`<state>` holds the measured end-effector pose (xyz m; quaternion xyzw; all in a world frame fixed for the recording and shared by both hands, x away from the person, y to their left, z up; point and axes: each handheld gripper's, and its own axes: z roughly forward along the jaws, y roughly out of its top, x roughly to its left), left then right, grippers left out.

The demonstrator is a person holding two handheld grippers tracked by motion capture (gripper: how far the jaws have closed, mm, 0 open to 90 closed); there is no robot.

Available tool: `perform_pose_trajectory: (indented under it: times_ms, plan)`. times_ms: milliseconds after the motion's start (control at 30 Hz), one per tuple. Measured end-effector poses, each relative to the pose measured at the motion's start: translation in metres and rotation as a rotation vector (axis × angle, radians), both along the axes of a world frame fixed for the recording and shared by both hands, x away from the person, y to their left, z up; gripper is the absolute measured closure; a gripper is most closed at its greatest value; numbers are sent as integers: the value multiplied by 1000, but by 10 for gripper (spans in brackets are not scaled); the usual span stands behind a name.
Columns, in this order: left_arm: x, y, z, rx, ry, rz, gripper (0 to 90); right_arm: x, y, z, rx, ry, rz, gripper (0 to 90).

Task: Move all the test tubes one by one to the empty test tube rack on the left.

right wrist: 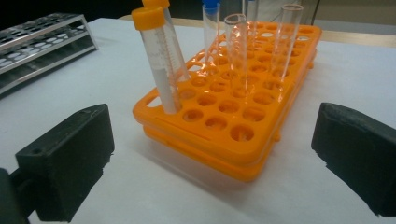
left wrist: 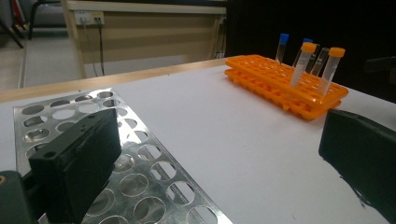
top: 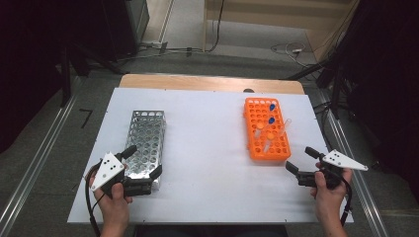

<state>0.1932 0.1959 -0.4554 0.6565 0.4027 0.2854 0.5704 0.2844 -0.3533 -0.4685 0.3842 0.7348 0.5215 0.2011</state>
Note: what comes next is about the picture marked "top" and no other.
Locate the metal test tube rack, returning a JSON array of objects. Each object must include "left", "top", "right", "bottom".
[{"left": 120, "top": 110, "right": 167, "bottom": 192}]

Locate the black metal stand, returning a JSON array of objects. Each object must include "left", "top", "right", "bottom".
[
  {"left": 286, "top": 55, "right": 350, "bottom": 119},
  {"left": 58, "top": 42, "right": 126, "bottom": 108}
]

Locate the white floor cable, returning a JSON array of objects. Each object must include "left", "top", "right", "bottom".
[{"left": 270, "top": 41, "right": 317, "bottom": 68}]

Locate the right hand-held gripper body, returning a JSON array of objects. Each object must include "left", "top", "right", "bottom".
[{"left": 295, "top": 149, "right": 370, "bottom": 191}]

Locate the black floor cable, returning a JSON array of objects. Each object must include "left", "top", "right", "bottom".
[{"left": 204, "top": 0, "right": 226, "bottom": 53}]

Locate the black cabinet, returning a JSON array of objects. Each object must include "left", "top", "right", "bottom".
[{"left": 98, "top": 0, "right": 151, "bottom": 62}]

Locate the person's right hand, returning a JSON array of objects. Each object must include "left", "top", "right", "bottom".
[{"left": 309, "top": 161, "right": 354, "bottom": 226}]

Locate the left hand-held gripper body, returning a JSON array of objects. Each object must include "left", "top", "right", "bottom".
[{"left": 90, "top": 151, "right": 156, "bottom": 199}]

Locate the black curtain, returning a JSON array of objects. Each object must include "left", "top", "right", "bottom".
[
  {"left": 329, "top": 0, "right": 419, "bottom": 192},
  {"left": 0, "top": 0, "right": 107, "bottom": 154}
]

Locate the orange test tube rack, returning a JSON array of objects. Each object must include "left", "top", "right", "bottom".
[{"left": 243, "top": 97, "right": 293, "bottom": 162}]

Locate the hand-held gripper cable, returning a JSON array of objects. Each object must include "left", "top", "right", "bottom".
[
  {"left": 84, "top": 160, "right": 108, "bottom": 237},
  {"left": 339, "top": 174, "right": 354, "bottom": 228}
]

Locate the metal floor rail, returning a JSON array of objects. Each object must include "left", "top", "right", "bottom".
[
  {"left": 317, "top": 88, "right": 391, "bottom": 237},
  {"left": 0, "top": 77, "right": 83, "bottom": 237}
]

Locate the white table board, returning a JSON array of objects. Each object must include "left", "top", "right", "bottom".
[{"left": 67, "top": 87, "right": 355, "bottom": 225}]

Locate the left hand-held gripper cable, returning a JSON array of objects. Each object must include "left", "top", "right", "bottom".
[{"left": 84, "top": 160, "right": 108, "bottom": 237}]

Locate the right hand-held gripper cable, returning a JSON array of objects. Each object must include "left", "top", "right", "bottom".
[{"left": 339, "top": 174, "right": 354, "bottom": 228}]

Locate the clear test tube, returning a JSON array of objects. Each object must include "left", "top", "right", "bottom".
[{"left": 281, "top": 118, "right": 293, "bottom": 136}]

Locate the wooden platform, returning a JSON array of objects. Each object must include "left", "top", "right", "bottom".
[{"left": 202, "top": 0, "right": 360, "bottom": 63}]

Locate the white power strip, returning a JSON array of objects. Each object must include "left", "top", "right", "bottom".
[{"left": 139, "top": 39, "right": 169, "bottom": 50}]

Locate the person's left hand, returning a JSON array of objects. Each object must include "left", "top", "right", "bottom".
[{"left": 88, "top": 171, "right": 134, "bottom": 231}]

